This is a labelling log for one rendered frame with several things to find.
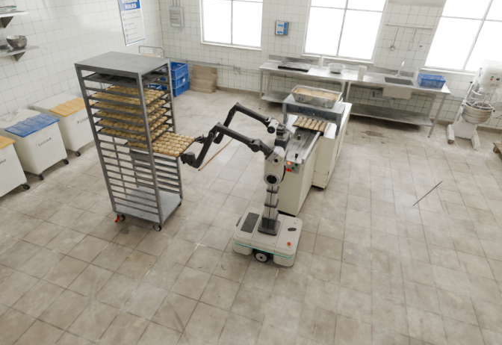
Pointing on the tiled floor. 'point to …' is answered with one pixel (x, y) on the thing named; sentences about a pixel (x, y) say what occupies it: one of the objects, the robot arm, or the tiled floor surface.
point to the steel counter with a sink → (382, 78)
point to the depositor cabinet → (326, 149)
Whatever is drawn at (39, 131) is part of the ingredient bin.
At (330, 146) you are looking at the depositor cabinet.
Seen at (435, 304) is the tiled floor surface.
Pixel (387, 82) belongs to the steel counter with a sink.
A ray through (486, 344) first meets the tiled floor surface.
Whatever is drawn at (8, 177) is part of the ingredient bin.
